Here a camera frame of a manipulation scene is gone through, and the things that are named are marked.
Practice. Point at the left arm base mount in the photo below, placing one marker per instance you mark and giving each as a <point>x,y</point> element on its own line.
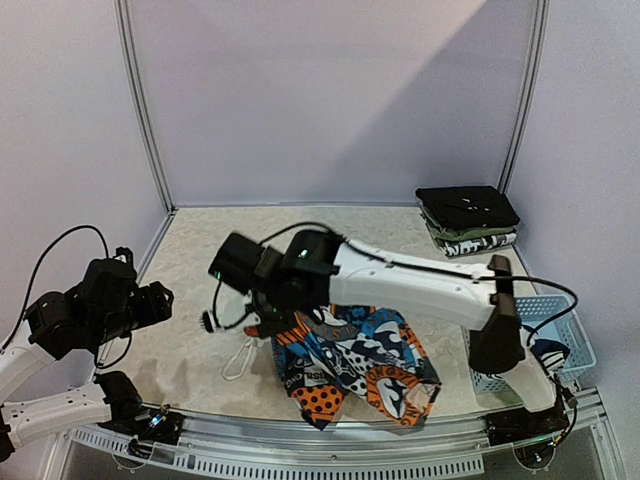
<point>161,425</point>

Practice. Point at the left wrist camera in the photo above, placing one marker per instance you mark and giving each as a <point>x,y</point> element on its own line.
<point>107,284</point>

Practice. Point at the aluminium front rail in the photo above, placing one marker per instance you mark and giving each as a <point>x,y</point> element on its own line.
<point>450,447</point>

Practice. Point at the aluminium frame post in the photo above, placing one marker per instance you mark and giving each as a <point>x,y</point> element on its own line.
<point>528,84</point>
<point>140,104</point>

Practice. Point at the folded green shirt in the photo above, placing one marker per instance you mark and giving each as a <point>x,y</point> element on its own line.
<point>449,234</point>

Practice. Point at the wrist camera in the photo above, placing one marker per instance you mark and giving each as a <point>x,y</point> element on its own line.
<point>235,262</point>
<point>107,284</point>

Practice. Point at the light blue plastic basket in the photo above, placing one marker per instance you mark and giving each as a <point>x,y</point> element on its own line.
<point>567,329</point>

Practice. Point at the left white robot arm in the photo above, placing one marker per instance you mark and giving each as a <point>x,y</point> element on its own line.
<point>55,325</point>

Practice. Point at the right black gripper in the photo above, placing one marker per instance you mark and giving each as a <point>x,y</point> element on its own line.
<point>270,323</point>

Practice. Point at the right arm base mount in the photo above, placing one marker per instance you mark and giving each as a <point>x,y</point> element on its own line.
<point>519,424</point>

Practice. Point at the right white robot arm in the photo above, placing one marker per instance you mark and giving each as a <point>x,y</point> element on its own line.
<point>321,267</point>

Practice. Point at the right aluminium frame post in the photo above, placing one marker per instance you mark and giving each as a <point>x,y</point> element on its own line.
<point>528,84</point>

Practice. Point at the black garment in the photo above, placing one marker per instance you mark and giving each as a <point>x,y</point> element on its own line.
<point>468,207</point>

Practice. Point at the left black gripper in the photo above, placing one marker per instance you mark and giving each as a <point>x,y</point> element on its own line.
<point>155,307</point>

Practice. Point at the folded black white shirt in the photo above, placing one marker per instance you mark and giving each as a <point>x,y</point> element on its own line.
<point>474,246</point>

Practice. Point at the white striped cloth in basket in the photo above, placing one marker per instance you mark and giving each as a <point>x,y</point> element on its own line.
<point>552,354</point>

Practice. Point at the blue orange patterned cloth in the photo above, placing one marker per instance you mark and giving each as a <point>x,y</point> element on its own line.
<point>362,351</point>

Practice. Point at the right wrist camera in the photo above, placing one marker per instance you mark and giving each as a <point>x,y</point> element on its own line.
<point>235,262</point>

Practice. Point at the left aluminium frame post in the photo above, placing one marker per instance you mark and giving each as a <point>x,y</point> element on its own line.
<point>140,104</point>

